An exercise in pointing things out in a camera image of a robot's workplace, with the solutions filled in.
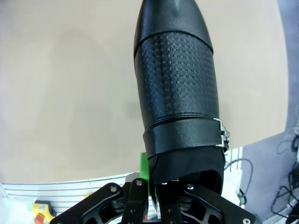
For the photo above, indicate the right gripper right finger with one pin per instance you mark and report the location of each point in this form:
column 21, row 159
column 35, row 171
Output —
column 198, row 205

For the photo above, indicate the yellow emergency stop button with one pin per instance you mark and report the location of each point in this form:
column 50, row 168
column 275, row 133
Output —
column 42, row 211

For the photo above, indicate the black pointed buckle shoe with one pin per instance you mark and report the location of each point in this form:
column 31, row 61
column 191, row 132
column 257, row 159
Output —
column 175, row 81

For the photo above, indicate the slotted aluminium base plate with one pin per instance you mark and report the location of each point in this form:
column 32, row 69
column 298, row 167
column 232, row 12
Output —
column 46, row 191

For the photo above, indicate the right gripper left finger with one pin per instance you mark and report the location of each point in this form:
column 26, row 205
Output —
column 143, row 166

